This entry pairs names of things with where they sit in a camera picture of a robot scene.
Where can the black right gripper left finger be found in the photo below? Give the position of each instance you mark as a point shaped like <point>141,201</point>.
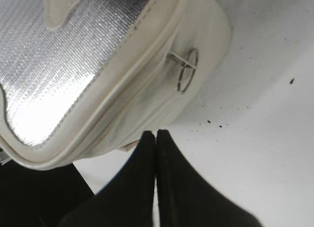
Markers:
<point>127,200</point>

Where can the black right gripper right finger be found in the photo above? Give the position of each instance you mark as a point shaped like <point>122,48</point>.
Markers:
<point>185,199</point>

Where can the cream white zippered bag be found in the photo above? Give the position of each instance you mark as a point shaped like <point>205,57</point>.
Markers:
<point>80,78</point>

